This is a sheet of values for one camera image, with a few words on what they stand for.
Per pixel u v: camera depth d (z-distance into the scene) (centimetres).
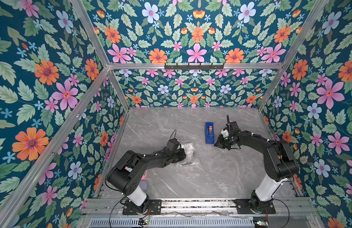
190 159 89
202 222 77
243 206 73
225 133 89
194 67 93
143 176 84
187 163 87
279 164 49
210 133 96
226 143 82
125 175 45
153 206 74
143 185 78
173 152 75
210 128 99
